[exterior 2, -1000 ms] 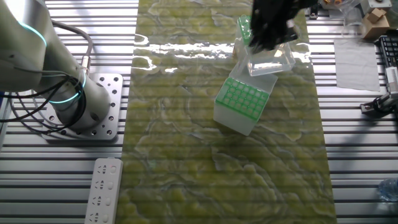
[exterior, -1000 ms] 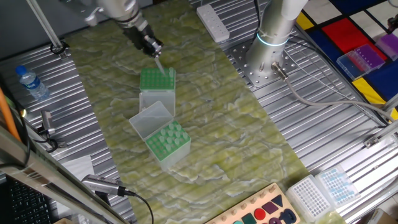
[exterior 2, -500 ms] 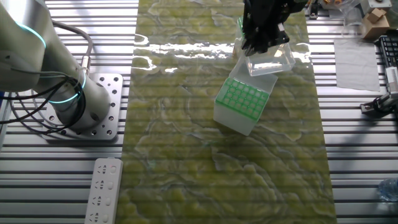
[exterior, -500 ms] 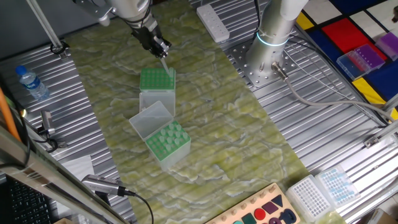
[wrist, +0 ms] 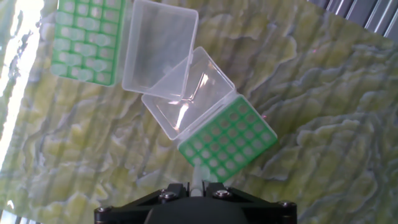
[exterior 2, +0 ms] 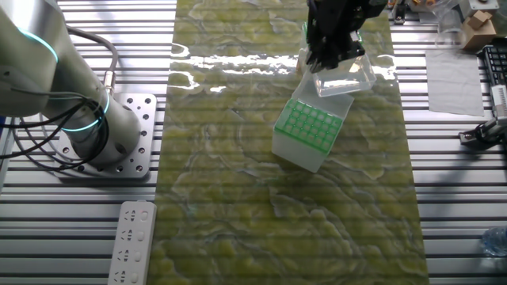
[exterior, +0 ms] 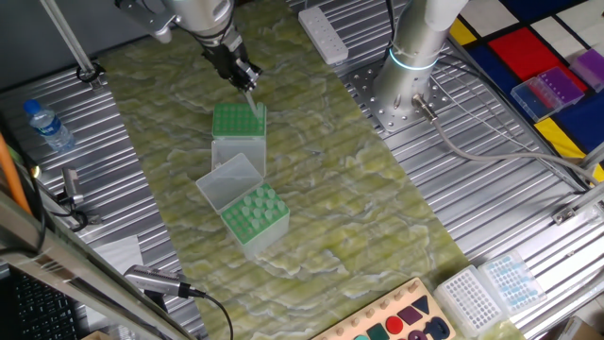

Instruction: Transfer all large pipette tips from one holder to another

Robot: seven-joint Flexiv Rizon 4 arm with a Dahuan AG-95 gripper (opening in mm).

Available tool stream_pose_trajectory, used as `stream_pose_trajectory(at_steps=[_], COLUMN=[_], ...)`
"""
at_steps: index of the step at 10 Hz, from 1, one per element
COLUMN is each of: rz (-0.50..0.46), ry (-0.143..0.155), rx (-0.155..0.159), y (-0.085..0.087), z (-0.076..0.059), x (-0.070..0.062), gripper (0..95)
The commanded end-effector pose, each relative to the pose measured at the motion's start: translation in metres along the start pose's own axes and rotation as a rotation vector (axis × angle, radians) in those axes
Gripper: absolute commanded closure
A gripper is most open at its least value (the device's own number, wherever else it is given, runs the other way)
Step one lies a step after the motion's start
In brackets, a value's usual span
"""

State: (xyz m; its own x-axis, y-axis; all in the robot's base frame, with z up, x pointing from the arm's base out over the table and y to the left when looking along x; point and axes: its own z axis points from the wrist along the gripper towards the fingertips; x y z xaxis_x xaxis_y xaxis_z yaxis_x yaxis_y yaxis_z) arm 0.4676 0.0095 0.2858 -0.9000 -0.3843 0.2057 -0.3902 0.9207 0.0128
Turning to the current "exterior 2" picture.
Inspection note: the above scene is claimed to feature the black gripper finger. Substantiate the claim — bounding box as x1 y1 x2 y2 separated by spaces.
330 47 366 71
307 51 332 74

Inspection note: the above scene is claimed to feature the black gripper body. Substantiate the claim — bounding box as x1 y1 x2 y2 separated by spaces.
307 0 377 57

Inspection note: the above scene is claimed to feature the clear tip box green rack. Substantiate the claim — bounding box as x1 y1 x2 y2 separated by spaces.
271 77 356 174
295 21 378 99

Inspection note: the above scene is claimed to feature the clear plastic container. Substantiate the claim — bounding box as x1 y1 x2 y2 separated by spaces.
433 0 468 49

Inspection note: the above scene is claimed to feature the white paper sheet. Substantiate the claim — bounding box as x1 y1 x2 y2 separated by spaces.
425 50 486 118

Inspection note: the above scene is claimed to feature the brown cardboard box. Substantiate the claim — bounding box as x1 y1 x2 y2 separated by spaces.
460 9 498 51

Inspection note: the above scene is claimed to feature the grey metal device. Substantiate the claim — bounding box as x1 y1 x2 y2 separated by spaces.
459 0 501 13

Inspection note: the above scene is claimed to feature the black keyboard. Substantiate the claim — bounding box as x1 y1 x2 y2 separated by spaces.
482 44 507 87

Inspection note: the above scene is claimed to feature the green marble patterned mat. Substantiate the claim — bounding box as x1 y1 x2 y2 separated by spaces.
146 0 431 285

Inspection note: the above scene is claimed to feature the clear water bottle blue cap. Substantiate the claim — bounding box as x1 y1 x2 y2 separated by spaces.
481 226 507 257

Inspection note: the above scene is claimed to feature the white power strip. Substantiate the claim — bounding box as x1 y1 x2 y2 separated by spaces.
106 200 158 285

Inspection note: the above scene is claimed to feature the black metal bracket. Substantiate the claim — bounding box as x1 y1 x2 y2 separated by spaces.
390 0 409 25

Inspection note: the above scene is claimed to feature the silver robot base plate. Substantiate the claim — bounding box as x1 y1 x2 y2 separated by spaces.
53 93 158 179

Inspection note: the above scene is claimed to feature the grey cable metal connector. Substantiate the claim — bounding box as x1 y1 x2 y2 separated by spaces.
61 24 120 98

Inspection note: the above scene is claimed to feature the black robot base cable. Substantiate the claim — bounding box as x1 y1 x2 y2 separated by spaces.
0 94 112 172

